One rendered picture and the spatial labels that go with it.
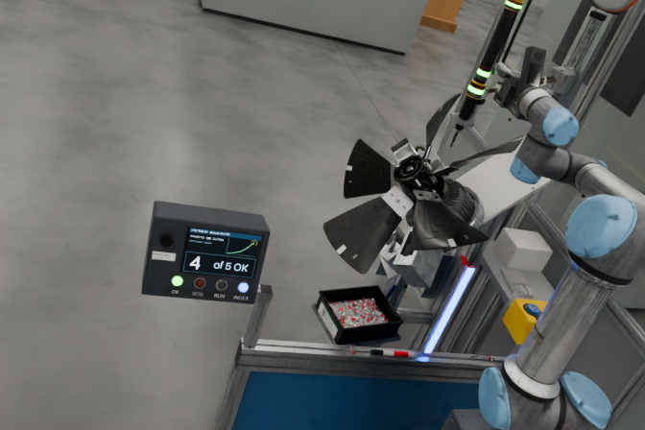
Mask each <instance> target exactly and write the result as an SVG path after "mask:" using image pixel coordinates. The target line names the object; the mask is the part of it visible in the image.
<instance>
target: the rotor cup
mask: <svg viewBox="0 0 645 430"><path fill-rule="evenodd" d="M427 162H428V161H427V160H426V158H425V157H424V156H422V155H410V156H408V157H406V158H404V159H403V160H401V161H400V162H399V163H398V164H397V165H396V167H395V168H394V180H395V181H396V182H397V183H398V184H399V185H400V187H401V188H402V191H403V192H404V193H405V194H406V195H407V196H408V197H409V198H410V199H411V201H412V202H413V203H414V204H415V205H414V206H413V207H412V208H413V209H415V207H416V201H417V199H416V197H415V196H414V194H413V192H412V190H421V191H427V192H433V193H437V194H438V195H439V196H440V198H442V197H443V196H444V194H445V192H446V187H447V185H446V182H445V180H444V178H443V177H438V176H434V175H432V173H433V172H434V170H433V169H432V170H431V168H432V167H431V166H430V167H431V168H430V167H429V165H430V164H429V163H428V164H429V165H428V164H427ZM409 166H412V167H413V169H412V170H411V171H407V168H408V167H409ZM416 179H417V180H418V181H419V183H420V184H421V186H418V184H417V182H416Z"/></svg>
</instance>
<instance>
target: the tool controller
mask: <svg viewBox="0 0 645 430"><path fill-rule="evenodd" d="M270 234H271V232H270V229H269V227H268V225H267V222H266V220H265V218H264V216H263V215H261V214H253V213H247V212H239V211H232V210H225V209H218V208H211V207H203V206H196V205H190V204H182V203H168V202H162V201H155V202H154V208H153V214H152V220H151V225H150V231H149V237H148V244H147V249H146V255H145V261H144V267H143V273H142V286H141V294H142V295H149V296H161V297H171V298H182V299H202V300H213V301H224V302H235V303H245V304H254V303H255V300H256V295H257V291H258V286H259V282H260V277H261V274H262V269H263V265H264V260H265V256H266V251H267V247H268V243H269V238H270ZM186 251H195V252H204V253H208V258H207V263H206V268H205V273H204V274H199V273H190V272H183V271H182V269H183V263H184V258H185V253H186ZM174 275H181V276H182V277H183V283H182V284H181V285H180V286H174V285H173V284H172V282H171V279H172V277H173V276H174ZM198 277H202V278H204V279H205V285H204V287H202V288H201V289H199V288H196V287H195V285H194V280H195V279H196V278H198ZM220 279H224V280H225V281H226V282H227V288H226V289H225V290H223V291H220V290H218V289H217V288H216V283H217V281H218V280H220ZM243 281H245V282H247V283H248V284H249V290H248V291H247V292H245V293H241V292H239V291H238V289H237V286H238V284H239V283H240V282H243Z"/></svg>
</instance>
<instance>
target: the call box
mask: <svg viewBox="0 0 645 430"><path fill-rule="evenodd" d="M547 302H548V301H541V300H532V299H514V301H513V302H512V304H511V306H510V307H509V309H508V311H507V312H506V314H505V316H504V318H503V322H504V324H505V325H506V327H507V328H508V330H509V332H510V333H511V335H512V337H513V339H514V341H515V343H516V344H518V345H523V344H524V343H525V341H526V339H527V337H528V336H529V334H530V332H531V331H532V329H533V327H534V325H535V324H536V322H537V320H536V318H535V315H533V314H531V313H530V312H528V311H527V309H526V305H527V303H532V304H535V305H536V306H537V307H538V308H539V310H540V313H539V314H538V315H537V316H540V314H541V313H542V311H543V309H544V308H545V306H546V304H547Z"/></svg>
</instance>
